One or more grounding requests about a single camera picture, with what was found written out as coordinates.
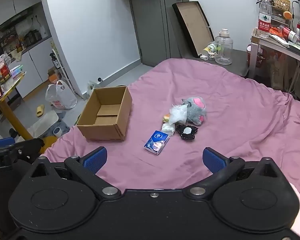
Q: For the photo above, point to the grey door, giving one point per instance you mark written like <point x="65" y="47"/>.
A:
<point x="157" y="30"/>

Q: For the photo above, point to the white tissue wad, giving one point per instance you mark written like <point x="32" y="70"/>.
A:
<point x="168" y="129"/>

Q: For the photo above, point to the open cardboard box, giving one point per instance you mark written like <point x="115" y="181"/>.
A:
<point x="106" y="114"/>

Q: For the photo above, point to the white tray lid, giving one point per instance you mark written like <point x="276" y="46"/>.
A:
<point x="43" y="124"/>

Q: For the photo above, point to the blue tissue pack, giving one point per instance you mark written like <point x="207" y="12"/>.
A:
<point x="156" y="142"/>

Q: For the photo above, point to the tape roll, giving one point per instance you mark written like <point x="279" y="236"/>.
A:
<point x="57" y="132"/>

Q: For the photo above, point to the plush hamburger toy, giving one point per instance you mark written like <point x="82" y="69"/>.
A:
<point x="166" y="118"/>

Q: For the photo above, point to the large clear water jug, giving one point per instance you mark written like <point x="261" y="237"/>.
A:
<point x="224" y="46"/>

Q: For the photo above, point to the yellow slipper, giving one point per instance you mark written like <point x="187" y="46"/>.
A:
<point x="40" y="110"/>

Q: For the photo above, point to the black lace patch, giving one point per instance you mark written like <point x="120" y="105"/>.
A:
<point x="187" y="132"/>

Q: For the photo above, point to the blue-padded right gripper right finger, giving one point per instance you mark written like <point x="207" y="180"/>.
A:
<point x="223" y="170"/>

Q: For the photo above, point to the water bottle red label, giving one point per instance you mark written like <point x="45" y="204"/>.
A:
<point x="264" y="19"/>

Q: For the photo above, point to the clear plastic bag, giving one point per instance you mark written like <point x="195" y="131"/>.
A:
<point x="178" y="114"/>

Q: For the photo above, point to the white plastic shopping bag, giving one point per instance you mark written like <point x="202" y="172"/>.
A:
<point x="60" y="95"/>

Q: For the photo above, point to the grey pink plush paw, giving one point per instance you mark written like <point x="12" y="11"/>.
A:
<point x="196" y="110"/>

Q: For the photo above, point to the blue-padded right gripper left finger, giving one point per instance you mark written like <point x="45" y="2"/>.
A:
<point x="84" y="169"/>

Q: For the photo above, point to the white yellow jar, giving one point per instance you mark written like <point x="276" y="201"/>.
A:
<point x="210" y="49"/>

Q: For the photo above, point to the black framed board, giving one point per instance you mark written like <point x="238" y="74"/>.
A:
<point x="194" y="25"/>

